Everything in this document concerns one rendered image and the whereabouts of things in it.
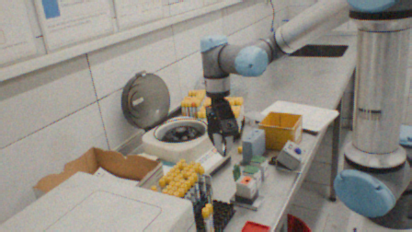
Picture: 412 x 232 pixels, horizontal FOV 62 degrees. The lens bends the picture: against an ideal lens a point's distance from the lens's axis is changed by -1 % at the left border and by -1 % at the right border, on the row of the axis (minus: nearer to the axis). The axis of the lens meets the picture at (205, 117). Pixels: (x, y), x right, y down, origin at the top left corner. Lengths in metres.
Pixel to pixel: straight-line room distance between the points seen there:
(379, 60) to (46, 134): 0.92
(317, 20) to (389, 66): 0.25
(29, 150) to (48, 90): 0.19
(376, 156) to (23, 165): 0.92
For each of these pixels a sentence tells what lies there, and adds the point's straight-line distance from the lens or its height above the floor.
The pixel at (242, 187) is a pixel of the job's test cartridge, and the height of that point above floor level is 0.94.
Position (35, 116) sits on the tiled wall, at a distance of 1.12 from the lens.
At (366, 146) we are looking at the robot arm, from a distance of 0.74.
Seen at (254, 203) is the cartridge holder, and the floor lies 0.89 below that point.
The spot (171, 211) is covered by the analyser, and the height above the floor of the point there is 1.18.
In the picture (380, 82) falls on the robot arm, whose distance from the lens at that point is 0.68.
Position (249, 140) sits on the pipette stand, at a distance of 1.18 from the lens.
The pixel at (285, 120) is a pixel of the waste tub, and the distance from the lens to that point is 1.39.
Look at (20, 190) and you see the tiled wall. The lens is 1.15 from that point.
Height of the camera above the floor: 1.53
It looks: 23 degrees down
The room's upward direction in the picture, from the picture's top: 6 degrees counter-clockwise
